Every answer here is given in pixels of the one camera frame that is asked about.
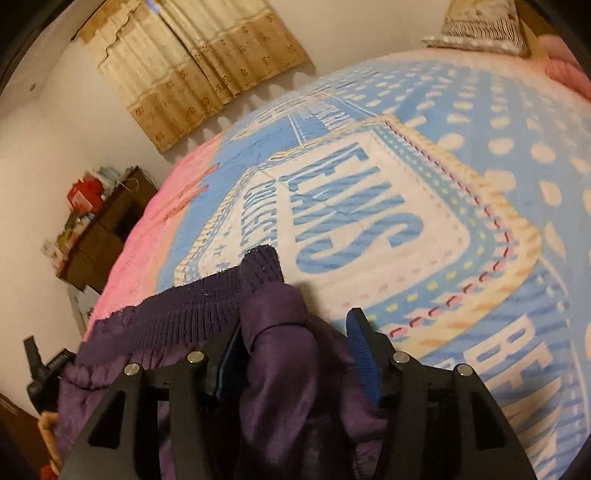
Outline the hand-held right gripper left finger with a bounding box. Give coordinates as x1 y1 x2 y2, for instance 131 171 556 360
58 318 245 480

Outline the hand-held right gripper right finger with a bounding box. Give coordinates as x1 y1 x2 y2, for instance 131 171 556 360
346 307 539 480

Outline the purple quilted jacket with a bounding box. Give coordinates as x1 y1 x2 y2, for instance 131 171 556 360
53 244 398 480

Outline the brown wooden door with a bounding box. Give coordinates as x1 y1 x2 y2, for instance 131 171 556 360
0 392 51 480

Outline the white box with black print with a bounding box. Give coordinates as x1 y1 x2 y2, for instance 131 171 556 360
69 284 100 326

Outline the white gift box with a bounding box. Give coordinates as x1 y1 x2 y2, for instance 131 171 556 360
41 237 62 269

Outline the brown wooden desk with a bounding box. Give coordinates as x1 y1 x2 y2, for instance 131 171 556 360
58 166 160 294

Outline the pink bed sheet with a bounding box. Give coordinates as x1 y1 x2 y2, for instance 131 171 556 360
83 150 222 342

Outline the blue printed bed sheet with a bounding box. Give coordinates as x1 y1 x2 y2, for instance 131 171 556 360
173 46 591 480

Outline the red gift bag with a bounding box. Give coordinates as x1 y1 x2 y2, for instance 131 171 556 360
67 178 105 213

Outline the beige patterned window curtain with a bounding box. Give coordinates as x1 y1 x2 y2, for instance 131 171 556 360
76 0 312 153

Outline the grey fringed pillow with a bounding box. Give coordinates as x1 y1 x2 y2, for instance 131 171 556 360
421 0 529 58

